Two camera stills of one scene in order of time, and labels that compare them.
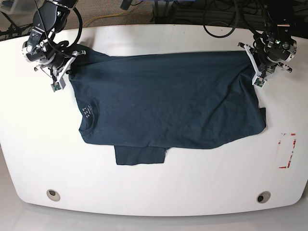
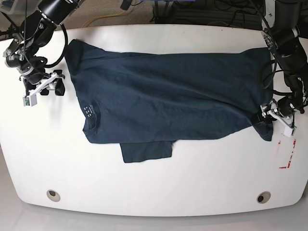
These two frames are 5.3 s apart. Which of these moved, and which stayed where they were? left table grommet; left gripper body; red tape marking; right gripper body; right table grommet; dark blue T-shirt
Moved: dark blue T-shirt; right gripper body; left gripper body
Stayed: red tape marking; left table grommet; right table grommet
